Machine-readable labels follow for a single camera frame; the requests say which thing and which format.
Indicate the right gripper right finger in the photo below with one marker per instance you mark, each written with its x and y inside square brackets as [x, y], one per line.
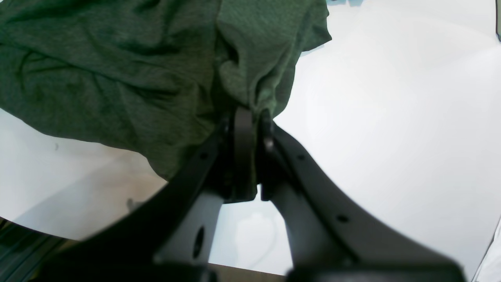
[332, 238]

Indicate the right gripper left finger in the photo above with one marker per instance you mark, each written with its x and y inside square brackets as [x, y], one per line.
[168, 238]

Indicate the dark green t-shirt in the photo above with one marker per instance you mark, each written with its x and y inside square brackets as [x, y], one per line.
[151, 76]

